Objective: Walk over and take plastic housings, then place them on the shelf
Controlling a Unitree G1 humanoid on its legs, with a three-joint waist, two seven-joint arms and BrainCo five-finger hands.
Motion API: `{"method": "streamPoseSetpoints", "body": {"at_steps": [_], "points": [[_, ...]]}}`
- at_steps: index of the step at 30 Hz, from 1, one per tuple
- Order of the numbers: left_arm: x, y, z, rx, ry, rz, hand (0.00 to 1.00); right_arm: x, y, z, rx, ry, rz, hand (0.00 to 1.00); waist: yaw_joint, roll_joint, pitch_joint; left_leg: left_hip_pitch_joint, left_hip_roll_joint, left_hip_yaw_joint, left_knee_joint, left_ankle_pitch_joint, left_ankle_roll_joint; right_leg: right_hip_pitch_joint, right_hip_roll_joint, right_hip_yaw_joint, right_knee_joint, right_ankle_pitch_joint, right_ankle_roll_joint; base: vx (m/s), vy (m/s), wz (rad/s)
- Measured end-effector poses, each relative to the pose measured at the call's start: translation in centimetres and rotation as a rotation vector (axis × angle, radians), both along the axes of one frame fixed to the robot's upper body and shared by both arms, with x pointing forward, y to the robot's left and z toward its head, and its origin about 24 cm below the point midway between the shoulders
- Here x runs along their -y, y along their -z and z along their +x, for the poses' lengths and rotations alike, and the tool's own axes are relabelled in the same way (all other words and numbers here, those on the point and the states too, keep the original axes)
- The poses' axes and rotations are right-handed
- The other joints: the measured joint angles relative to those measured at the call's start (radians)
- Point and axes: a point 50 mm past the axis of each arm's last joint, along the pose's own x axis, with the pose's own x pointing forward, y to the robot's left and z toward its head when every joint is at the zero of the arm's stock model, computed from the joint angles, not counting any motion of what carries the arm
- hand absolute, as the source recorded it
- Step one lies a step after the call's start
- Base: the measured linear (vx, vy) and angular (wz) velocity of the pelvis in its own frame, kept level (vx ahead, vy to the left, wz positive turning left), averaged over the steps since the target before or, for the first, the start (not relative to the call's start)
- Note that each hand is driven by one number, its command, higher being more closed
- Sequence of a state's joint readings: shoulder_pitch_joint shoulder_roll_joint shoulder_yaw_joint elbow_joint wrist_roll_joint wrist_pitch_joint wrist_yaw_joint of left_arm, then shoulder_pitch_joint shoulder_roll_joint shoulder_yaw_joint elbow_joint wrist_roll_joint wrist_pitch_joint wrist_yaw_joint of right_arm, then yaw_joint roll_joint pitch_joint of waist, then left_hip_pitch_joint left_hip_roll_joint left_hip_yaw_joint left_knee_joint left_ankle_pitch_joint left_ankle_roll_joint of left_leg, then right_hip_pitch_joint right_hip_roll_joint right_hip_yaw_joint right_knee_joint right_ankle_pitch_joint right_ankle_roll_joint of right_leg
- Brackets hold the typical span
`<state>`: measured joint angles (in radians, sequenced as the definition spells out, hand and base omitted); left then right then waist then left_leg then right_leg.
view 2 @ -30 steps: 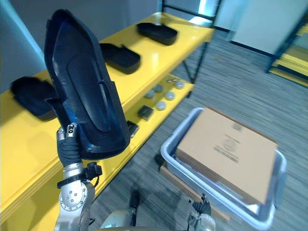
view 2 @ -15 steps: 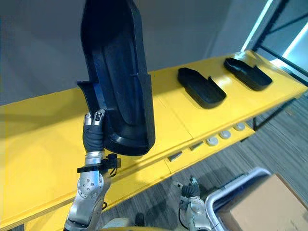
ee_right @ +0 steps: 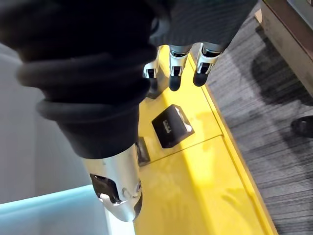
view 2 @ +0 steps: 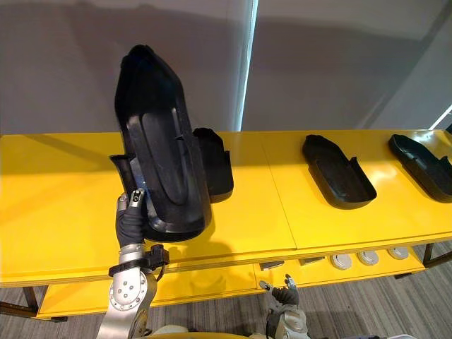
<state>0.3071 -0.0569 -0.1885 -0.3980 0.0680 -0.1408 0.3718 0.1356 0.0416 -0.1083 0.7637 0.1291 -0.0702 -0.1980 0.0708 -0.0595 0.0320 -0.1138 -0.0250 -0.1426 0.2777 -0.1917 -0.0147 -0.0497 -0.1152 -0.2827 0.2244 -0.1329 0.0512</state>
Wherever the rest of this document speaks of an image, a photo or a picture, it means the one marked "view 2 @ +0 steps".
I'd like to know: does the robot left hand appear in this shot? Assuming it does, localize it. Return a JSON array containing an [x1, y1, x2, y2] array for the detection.
[[116, 189, 147, 251]]

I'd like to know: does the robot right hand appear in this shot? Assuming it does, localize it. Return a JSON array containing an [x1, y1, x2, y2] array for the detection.
[[258, 273, 301, 312]]

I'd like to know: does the large black plastic housing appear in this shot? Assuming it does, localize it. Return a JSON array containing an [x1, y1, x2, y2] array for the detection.
[[108, 44, 213, 243]]

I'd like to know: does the yellow shelf unit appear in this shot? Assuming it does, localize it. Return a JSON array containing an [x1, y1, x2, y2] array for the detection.
[[0, 131, 298, 323], [252, 128, 452, 289]]

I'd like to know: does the white round disc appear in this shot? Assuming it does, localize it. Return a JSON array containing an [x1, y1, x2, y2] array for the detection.
[[387, 247, 410, 261], [356, 250, 380, 266], [329, 254, 353, 272]]

